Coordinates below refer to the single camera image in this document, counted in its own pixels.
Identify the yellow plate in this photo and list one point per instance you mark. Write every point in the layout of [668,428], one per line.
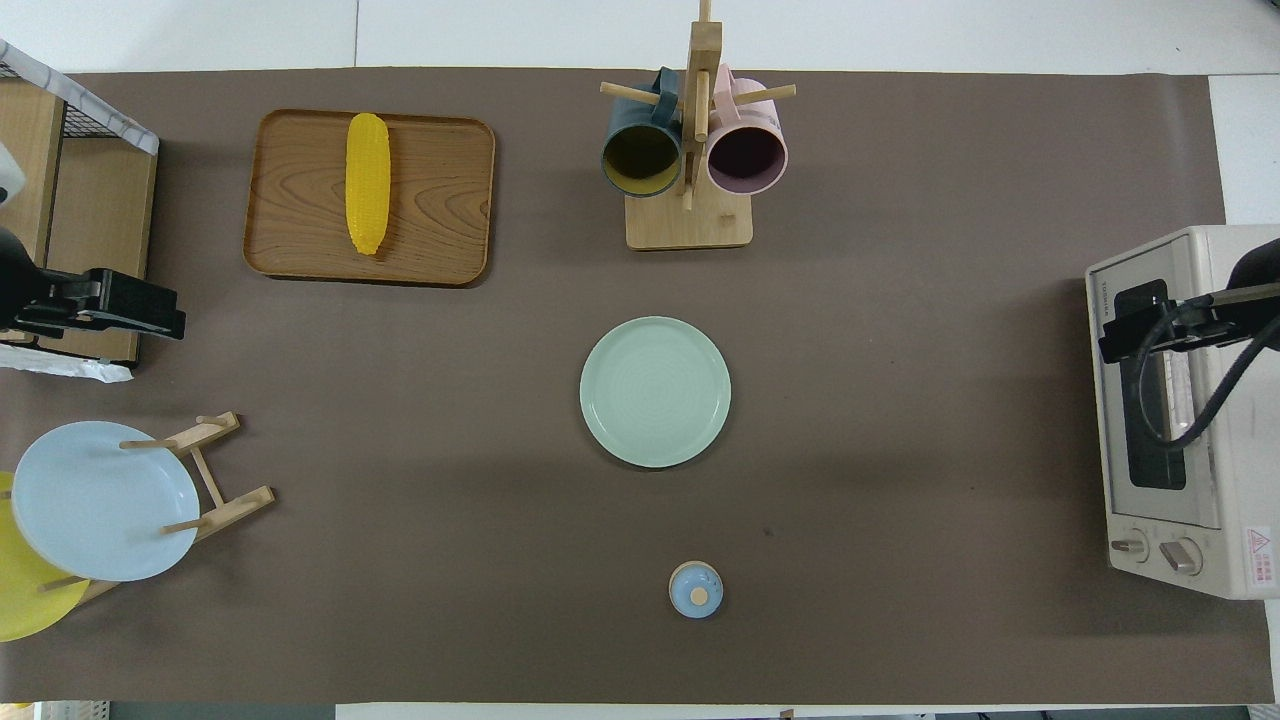
[25,605]

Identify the blue jar with wooden knob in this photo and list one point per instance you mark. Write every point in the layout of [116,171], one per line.
[695,590]

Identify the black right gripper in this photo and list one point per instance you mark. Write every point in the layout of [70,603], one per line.
[1190,318]

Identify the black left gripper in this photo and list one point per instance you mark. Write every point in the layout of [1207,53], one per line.
[125,290]

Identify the light blue plate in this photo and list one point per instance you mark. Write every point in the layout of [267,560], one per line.
[95,500]

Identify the wooden shelf with marble edge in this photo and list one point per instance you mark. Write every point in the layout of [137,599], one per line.
[95,220]

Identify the wooden serving tray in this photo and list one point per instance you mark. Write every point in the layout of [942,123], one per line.
[440,200]

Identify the brown table mat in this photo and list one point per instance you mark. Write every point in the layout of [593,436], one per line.
[500,520]

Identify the silver oven knob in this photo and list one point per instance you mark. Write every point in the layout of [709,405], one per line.
[1182,556]
[1130,545]

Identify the dark teal mug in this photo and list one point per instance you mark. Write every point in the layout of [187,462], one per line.
[630,120]

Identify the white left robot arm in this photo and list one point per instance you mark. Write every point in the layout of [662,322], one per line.
[12,270]

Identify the wooden mug tree stand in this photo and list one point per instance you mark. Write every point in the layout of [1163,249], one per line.
[690,225]

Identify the yellow corn cob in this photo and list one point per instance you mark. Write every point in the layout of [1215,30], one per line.
[368,185]

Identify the pink mug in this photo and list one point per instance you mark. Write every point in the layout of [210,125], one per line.
[755,115]

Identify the pale green plate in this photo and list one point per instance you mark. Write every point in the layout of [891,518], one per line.
[655,392]

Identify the wooden plate rack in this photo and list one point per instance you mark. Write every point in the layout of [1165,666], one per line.
[235,505]

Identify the cream toaster oven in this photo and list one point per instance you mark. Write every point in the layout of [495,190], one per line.
[1240,480]

